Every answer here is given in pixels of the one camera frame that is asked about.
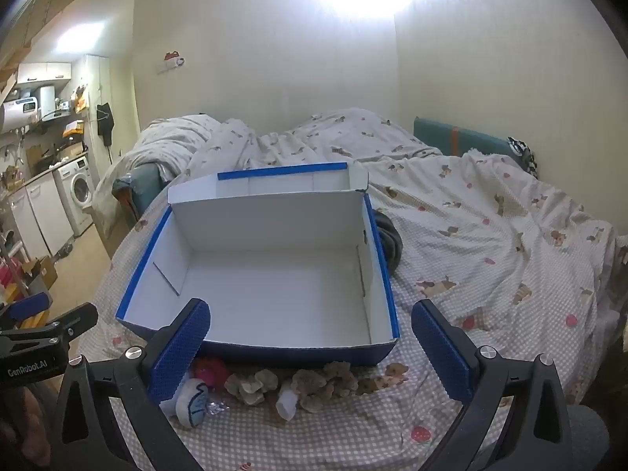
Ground white washing machine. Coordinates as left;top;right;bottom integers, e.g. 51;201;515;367
53;156;97;236

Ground white wall cabinet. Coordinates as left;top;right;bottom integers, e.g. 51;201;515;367
17;62;72;84

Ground white floor cabinet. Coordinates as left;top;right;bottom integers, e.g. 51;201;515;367
7;174;74;257

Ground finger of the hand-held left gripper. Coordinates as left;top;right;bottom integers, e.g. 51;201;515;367
0;292;53;329
46;303;99;350

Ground red white wall ornament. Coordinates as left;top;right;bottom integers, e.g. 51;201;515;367
158;51;186;73

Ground white cardboard box blue edge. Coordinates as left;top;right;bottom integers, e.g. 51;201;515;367
115;161;400;368

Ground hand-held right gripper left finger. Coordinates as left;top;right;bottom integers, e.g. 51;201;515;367
49;298;212;471

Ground black white patterned cloth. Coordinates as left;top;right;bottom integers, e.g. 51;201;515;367
508;136;539;178

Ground person's left hand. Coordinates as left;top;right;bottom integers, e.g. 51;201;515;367
0;383;57;467

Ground black hanging garment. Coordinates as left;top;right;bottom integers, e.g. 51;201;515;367
97;103;115;147

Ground teal cushion orange stripe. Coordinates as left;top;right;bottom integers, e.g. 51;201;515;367
413;117;529;164

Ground bear print checkered blanket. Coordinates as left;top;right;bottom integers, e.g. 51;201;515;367
73;108;628;471

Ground blue white plush toy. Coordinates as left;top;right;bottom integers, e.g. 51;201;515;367
159;378;230;427

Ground teal sofa armrest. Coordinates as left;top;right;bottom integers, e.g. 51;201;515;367
113;164;165;221

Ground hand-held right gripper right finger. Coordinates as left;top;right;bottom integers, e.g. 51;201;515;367
411;299;577;471

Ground white water heater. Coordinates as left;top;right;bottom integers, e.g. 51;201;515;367
0;97;41;133

